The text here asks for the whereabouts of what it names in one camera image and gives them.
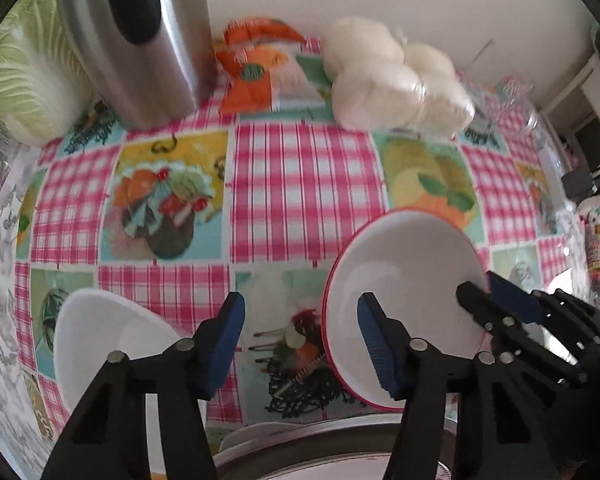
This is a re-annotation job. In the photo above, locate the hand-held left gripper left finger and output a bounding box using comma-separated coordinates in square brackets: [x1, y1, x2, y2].
[40, 291, 247, 480]

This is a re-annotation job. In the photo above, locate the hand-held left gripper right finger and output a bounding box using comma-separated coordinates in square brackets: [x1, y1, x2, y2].
[356, 292, 561, 480]

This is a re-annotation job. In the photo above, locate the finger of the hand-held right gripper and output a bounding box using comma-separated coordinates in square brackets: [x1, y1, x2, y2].
[487, 271, 600, 346]
[455, 281, 588, 391]

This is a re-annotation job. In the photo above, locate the strawberry print bowl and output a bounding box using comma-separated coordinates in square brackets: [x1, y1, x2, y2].
[321, 208, 491, 412]

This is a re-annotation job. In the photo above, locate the small white bowl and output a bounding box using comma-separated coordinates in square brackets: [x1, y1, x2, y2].
[52, 287, 211, 480]

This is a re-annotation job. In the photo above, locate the black charger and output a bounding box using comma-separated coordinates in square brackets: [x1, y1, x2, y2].
[562, 170, 598, 198]

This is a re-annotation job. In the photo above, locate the glass mug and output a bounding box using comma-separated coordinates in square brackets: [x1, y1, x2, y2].
[497, 77, 568, 171]

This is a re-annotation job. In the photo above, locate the pink checked fruit tablecloth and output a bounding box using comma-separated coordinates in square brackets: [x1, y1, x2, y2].
[10, 35, 596, 480]

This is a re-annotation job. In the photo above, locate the white cutout storage shelf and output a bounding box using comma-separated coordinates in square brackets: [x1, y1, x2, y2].
[540, 27, 600, 181]

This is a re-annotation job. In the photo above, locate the grey floral tablecloth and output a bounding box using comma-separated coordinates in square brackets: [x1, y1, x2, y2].
[0, 170, 76, 466]

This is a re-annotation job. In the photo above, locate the bag of steamed buns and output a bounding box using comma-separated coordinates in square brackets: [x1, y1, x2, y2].
[322, 16, 477, 138]

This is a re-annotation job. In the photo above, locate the orange snack packet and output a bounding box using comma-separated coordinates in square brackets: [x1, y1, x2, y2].
[215, 17, 331, 116]

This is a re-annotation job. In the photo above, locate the stainless steel thermos jug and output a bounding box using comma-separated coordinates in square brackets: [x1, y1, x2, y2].
[57, 0, 218, 131]

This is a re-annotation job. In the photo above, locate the napa cabbage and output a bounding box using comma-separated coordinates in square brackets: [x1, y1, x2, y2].
[0, 0, 98, 146]

